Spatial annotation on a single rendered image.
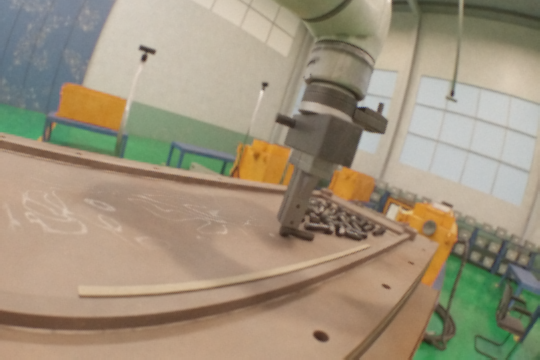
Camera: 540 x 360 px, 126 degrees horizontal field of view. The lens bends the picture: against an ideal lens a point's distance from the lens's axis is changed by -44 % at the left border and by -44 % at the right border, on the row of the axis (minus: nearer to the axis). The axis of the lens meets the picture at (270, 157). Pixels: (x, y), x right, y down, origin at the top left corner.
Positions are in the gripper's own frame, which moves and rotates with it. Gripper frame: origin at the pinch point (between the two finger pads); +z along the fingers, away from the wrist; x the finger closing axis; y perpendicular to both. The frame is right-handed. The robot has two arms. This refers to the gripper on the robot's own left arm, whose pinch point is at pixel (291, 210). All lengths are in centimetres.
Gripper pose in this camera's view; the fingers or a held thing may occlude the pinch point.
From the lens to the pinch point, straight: 34.1
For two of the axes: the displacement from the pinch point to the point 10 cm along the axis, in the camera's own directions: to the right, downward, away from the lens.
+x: 2.2, 1.6, -9.6
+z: -3.2, 9.4, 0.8
